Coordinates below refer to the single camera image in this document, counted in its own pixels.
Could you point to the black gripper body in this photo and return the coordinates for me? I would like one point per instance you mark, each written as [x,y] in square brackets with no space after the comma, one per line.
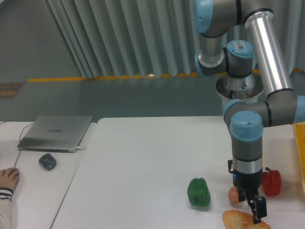
[246,174]

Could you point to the golden triangular bread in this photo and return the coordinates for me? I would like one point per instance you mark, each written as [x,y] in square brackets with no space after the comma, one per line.
[234,219]

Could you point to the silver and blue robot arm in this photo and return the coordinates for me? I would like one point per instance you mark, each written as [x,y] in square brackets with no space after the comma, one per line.
[234,32]

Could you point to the white striped sleeve forearm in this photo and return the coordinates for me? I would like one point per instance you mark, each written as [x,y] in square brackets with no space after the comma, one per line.
[5,208]

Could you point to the yellow woven basket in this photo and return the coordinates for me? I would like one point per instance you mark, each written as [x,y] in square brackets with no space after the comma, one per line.
[299,136]

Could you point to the person's hand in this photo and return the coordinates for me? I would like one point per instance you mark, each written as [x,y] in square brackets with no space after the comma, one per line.
[9,178]

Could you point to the brown egg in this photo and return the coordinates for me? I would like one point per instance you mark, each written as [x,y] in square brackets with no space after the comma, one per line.
[233,195]

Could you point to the red bell pepper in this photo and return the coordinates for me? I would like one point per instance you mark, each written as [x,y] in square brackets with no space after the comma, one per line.
[271,182]

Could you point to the green bell pepper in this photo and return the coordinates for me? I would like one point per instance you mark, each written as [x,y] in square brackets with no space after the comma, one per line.
[198,192]

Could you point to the silver closed laptop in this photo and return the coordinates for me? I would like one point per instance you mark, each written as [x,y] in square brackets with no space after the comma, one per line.
[56,133]

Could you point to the small black plastic device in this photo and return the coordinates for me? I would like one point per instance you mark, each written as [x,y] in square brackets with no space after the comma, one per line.
[48,162]

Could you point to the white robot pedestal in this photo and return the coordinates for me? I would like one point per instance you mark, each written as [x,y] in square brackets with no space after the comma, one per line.
[247,89]

